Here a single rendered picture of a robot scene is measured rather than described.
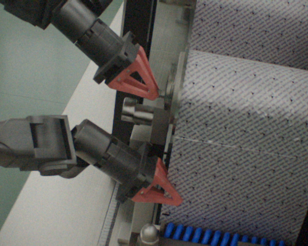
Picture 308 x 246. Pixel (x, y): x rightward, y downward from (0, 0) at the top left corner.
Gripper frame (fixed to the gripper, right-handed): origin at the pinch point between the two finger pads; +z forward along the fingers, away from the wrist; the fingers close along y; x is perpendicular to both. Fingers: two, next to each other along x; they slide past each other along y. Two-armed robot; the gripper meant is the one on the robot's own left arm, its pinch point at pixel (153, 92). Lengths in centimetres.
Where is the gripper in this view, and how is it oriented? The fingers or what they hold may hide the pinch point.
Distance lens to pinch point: 91.2
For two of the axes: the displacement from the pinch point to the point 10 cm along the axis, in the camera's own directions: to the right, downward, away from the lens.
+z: 7.1, 6.5, 2.7
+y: -1.0, 4.7, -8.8
